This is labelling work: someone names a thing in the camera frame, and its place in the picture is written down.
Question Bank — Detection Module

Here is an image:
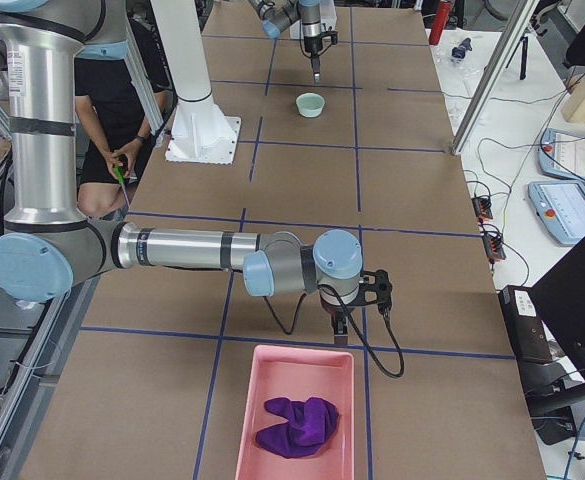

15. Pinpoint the seated person in black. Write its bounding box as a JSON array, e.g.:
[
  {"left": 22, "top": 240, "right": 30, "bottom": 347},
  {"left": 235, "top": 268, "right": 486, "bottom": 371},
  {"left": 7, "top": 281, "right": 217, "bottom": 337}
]
[{"left": 74, "top": 22, "right": 173, "bottom": 219}]

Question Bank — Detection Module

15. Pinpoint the far teach pendant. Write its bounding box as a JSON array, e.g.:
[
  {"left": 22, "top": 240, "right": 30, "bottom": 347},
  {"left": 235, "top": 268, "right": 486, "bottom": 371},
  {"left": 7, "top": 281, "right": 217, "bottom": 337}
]
[{"left": 538, "top": 128, "right": 585, "bottom": 184}]

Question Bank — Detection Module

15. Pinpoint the black computer box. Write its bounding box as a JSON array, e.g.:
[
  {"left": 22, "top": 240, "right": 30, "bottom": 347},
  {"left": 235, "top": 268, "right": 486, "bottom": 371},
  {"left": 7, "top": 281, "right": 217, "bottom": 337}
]
[{"left": 498, "top": 285, "right": 552, "bottom": 364}]

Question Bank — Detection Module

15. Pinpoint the teach pendant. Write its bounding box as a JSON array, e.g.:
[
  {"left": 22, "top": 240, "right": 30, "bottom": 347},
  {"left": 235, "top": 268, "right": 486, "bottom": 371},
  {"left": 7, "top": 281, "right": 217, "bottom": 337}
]
[
  {"left": 538, "top": 128, "right": 585, "bottom": 184},
  {"left": 527, "top": 180, "right": 585, "bottom": 246}
]

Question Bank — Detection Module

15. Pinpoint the black monitor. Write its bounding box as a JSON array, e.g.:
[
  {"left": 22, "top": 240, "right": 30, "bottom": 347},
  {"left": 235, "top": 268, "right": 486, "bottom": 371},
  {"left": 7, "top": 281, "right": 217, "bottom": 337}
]
[{"left": 530, "top": 236, "right": 585, "bottom": 371}]

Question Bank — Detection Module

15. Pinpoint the purple cloth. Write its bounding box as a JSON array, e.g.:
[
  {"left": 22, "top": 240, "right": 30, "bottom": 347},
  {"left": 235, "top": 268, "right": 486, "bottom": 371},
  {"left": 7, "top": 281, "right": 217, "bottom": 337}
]
[{"left": 255, "top": 397, "right": 340, "bottom": 459}]

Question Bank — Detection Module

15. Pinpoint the pink plastic bin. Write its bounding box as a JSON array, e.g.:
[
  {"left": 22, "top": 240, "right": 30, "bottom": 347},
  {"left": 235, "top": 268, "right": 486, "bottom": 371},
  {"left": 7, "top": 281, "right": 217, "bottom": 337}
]
[{"left": 235, "top": 345, "right": 355, "bottom": 479}]

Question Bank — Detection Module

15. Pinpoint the aluminium frame post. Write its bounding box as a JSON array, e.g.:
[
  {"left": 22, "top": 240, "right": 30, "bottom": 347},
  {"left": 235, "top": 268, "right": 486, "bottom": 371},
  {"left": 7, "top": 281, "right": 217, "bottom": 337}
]
[{"left": 450, "top": 0, "right": 539, "bottom": 155}]

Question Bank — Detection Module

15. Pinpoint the red bottle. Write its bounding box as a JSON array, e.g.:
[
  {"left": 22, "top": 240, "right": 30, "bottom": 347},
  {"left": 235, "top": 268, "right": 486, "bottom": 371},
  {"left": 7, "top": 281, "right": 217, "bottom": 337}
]
[{"left": 428, "top": 0, "right": 452, "bottom": 46}]

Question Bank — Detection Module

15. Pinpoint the black tripod stand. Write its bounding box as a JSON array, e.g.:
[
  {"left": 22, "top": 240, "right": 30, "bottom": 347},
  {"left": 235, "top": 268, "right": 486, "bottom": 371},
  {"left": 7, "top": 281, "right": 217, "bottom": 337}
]
[{"left": 519, "top": 36, "right": 528, "bottom": 80}]

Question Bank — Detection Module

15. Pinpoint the mint green bowl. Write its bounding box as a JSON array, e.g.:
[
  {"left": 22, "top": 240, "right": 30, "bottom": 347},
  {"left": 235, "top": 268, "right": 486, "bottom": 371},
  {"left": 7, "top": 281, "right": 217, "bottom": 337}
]
[{"left": 295, "top": 92, "right": 325, "bottom": 118}]

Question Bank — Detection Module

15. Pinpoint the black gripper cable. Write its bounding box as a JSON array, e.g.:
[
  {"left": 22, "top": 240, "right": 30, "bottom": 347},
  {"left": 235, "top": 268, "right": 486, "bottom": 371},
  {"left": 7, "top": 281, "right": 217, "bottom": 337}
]
[{"left": 261, "top": 284, "right": 405, "bottom": 379}]

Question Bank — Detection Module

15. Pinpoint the orange black connector board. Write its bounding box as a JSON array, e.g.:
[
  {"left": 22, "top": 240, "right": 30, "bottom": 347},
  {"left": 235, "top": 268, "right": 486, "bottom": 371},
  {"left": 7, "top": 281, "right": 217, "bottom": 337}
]
[{"left": 472, "top": 196, "right": 493, "bottom": 222}]

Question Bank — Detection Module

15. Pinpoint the green handled grabber tool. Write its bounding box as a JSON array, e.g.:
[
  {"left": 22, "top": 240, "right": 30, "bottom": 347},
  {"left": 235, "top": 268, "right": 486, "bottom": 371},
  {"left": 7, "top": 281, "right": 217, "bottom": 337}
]
[{"left": 113, "top": 156, "right": 130, "bottom": 208}]

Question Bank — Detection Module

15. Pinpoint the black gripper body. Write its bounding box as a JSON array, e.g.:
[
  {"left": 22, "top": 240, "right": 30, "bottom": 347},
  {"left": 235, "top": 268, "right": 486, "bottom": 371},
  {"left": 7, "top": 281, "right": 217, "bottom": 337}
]
[
  {"left": 301, "top": 22, "right": 338, "bottom": 59},
  {"left": 320, "top": 269, "right": 393, "bottom": 323}
]

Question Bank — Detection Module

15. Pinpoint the near teach pendant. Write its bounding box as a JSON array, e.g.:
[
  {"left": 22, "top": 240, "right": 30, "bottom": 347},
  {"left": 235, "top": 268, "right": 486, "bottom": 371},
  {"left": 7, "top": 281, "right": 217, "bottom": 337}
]
[{"left": 527, "top": 180, "right": 585, "bottom": 246}]

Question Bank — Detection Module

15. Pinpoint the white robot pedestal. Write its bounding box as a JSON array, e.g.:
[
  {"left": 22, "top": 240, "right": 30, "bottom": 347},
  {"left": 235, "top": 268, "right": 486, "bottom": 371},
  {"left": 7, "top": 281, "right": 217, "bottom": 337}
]
[{"left": 151, "top": 0, "right": 241, "bottom": 165}]

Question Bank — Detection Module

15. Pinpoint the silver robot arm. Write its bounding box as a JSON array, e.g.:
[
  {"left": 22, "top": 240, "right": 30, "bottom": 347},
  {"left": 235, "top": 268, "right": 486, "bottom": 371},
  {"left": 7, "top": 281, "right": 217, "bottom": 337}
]
[
  {"left": 249, "top": 0, "right": 339, "bottom": 84},
  {"left": 0, "top": 1, "right": 392, "bottom": 343}
]

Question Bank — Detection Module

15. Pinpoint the blue object on desk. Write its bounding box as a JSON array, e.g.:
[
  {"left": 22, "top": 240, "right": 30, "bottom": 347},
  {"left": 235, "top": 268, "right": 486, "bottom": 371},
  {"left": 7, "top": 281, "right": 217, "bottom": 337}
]
[{"left": 451, "top": 37, "right": 472, "bottom": 61}]

